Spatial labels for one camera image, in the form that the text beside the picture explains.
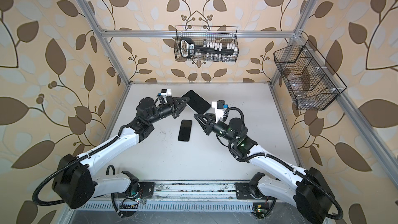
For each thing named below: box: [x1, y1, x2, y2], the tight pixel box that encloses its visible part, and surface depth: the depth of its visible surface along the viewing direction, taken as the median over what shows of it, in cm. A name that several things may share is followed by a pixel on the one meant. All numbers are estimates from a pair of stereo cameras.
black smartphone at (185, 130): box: [177, 119, 193, 142], surface depth 97 cm
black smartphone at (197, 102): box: [181, 89, 212, 115], surface depth 71 cm
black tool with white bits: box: [179, 37, 239, 59], surface depth 84 cm
